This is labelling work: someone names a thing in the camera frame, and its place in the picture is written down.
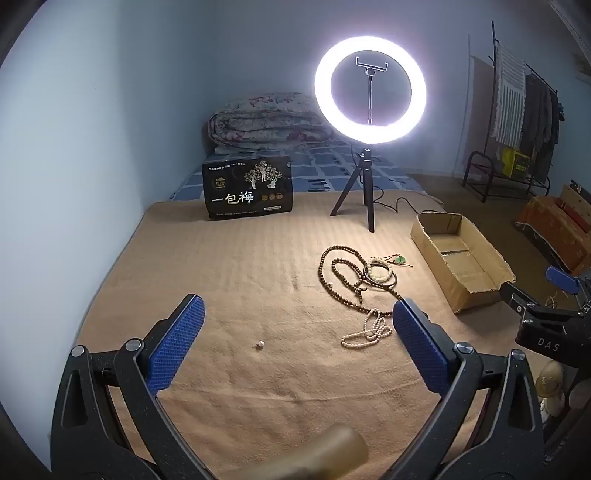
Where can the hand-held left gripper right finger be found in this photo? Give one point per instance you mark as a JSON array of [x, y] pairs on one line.
[[418, 344]]

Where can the black metal low rack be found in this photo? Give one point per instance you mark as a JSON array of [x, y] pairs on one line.
[[475, 159]]

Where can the yellow box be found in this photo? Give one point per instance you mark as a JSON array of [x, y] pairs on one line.
[[516, 162]]

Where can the black clothes rack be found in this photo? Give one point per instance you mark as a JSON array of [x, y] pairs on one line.
[[495, 50]]

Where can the white striped hanging towel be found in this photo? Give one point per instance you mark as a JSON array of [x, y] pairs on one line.
[[508, 92]]

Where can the blue patterned bed sheet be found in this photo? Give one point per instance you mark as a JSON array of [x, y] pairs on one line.
[[318, 171]]

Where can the folded floral quilt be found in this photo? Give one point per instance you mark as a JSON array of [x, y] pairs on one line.
[[263, 124]]

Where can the flat cardboard piece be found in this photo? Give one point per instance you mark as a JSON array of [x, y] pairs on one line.
[[575, 203]]

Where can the cardboard box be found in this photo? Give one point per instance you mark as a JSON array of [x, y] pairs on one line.
[[466, 272]]

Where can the black tripod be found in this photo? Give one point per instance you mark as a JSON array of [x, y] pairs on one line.
[[367, 184]]

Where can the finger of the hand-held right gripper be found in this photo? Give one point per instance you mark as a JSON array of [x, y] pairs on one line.
[[561, 278], [531, 308]]

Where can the black printed snack bag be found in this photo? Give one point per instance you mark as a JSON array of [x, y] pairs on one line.
[[249, 189]]

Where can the dark hanging clothes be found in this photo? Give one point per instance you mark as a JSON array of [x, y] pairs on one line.
[[540, 115]]

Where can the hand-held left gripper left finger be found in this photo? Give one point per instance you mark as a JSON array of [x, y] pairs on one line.
[[178, 341]]

